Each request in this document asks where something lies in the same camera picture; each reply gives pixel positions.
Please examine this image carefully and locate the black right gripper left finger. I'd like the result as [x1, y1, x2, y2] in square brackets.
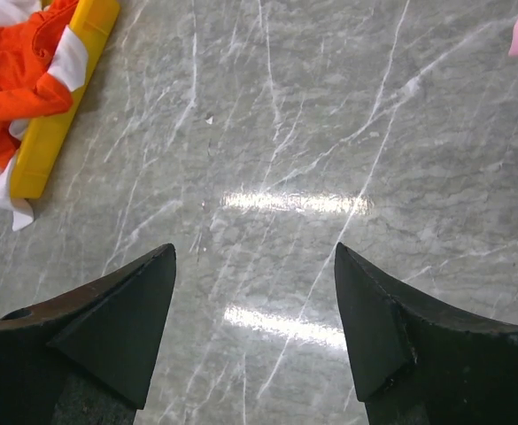
[0, 243, 176, 424]

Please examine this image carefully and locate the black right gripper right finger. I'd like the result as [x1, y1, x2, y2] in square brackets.
[335, 244, 518, 424]

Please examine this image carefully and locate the white t shirt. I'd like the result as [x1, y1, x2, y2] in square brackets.
[0, 0, 90, 232]

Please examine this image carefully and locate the yellow plastic tray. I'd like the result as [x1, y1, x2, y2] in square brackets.
[9, 0, 121, 200]

